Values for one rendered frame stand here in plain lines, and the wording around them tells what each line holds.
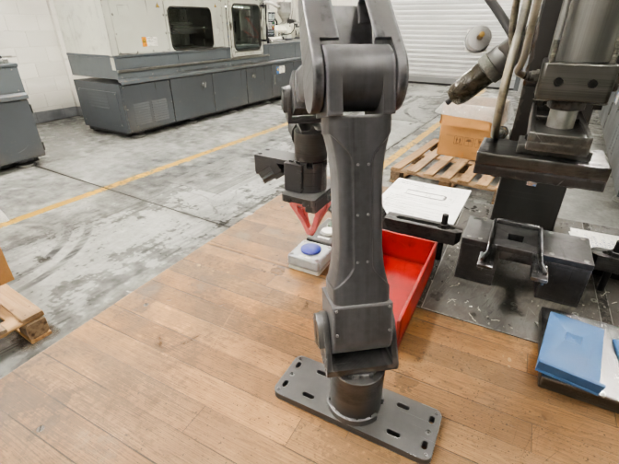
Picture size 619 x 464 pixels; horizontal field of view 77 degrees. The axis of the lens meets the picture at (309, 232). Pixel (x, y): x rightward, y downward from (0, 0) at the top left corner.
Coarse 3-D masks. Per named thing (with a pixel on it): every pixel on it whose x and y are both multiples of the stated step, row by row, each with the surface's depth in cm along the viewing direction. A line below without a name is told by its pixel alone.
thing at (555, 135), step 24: (552, 120) 59; (576, 120) 65; (504, 144) 66; (528, 144) 58; (552, 144) 56; (576, 144) 55; (480, 168) 63; (504, 168) 62; (528, 168) 60; (552, 168) 58; (576, 168) 57; (600, 168) 56
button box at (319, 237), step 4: (328, 192) 107; (328, 208) 99; (328, 220) 88; (324, 224) 86; (320, 228) 84; (316, 232) 83; (320, 232) 82; (308, 236) 82; (312, 236) 81; (316, 236) 81; (320, 236) 81; (324, 236) 81; (328, 236) 81; (312, 240) 80; (316, 240) 80; (320, 240) 80; (324, 240) 80; (328, 240) 80; (324, 244) 79; (328, 244) 79
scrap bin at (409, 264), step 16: (384, 240) 78; (400, 240) 76; (416, 240) 75; (432, 240) 74; (384, 256) 79; (400, 256) 78; (416, 256) 76; (432, 256) 70; (400, 272) 74; (416, 272) 74; (400, 288) 70; (416, 288) 61; (400, 304) 66; (416, 304) 65; (400, 320) 54; (400, 336) 57
